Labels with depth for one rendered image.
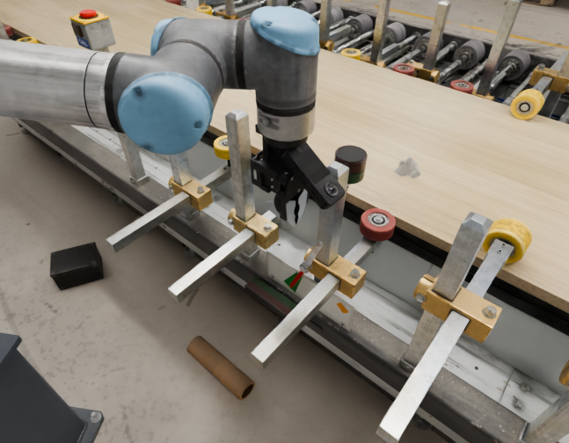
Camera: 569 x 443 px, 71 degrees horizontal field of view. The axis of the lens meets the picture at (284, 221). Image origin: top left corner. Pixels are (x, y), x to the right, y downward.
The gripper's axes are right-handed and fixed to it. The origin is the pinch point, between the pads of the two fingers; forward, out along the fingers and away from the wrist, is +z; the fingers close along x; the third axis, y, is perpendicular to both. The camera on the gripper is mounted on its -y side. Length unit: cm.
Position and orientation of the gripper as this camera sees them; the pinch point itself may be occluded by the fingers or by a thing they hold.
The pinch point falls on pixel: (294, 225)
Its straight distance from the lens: 76.6
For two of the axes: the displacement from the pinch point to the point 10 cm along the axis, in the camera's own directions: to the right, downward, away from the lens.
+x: -6.5, 5.3, -5.5
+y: -7.6, -4.5, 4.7
